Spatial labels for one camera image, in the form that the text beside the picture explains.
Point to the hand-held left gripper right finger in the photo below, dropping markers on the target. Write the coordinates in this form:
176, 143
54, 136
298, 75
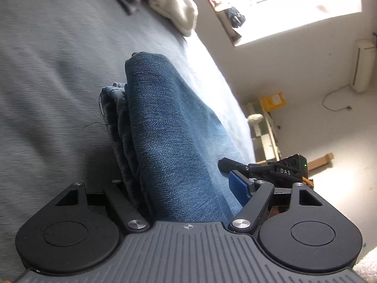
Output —
240, 185

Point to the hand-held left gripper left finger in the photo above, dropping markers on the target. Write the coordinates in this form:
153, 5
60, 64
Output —
117, 194

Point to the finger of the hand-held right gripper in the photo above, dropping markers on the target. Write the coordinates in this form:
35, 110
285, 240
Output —
232, 163

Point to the blue denim jeans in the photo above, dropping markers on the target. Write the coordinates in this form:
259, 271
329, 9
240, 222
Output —
170, 123

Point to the white shelf rack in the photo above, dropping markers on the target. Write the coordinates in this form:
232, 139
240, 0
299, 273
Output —
269, 144

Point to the wooden stick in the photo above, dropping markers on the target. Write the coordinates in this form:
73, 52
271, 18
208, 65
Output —
321, 162

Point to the cream plush toy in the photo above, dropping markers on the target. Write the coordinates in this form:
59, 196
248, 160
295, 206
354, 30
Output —
254, 119

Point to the yellow box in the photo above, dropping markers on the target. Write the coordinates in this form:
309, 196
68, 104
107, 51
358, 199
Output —
274, 101

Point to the white air conditioner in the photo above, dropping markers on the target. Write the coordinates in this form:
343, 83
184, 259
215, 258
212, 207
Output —
363, 64

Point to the white textured cloth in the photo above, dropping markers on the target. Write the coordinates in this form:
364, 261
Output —
368, 266

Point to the grey bed blanket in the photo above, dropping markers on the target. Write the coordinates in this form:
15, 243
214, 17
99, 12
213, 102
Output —
59, 64

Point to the dark crumpled cloth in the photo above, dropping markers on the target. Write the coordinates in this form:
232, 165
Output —
236, 17

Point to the window with metal grille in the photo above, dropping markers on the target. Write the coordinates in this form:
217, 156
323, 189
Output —
294, 6

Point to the white knitted garment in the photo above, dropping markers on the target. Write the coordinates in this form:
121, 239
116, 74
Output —
179, 8

